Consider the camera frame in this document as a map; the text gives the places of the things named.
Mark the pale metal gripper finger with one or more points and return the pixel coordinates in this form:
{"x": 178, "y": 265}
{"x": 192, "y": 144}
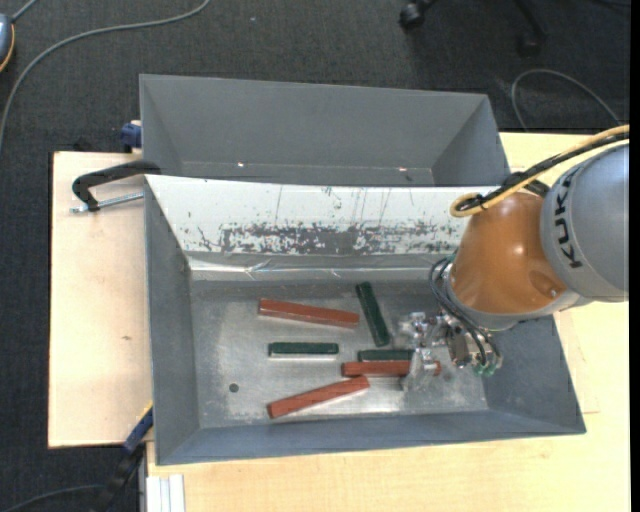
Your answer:
{"x": 421, "y": 367}
{"x": 416, "y": 327}

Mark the dark green flat block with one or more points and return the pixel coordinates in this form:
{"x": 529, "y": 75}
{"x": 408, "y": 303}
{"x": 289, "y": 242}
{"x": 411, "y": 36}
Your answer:
{"x": 385, "y": 355}
{"x": 303, "y": 348}
{"x": 374, "y": 315}

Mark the red-brown flat block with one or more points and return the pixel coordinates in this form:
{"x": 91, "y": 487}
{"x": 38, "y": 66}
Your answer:
{"x": 320, "y": 396}
{"x": 375, "y": 369}
{"x": 310, "y": 313}

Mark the grey metal bin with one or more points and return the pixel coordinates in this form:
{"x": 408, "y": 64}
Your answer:
{"x": 300, "y": 130}

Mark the pale wood board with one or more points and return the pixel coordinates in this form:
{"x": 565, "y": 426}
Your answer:
{"x": 95, "y": 310}

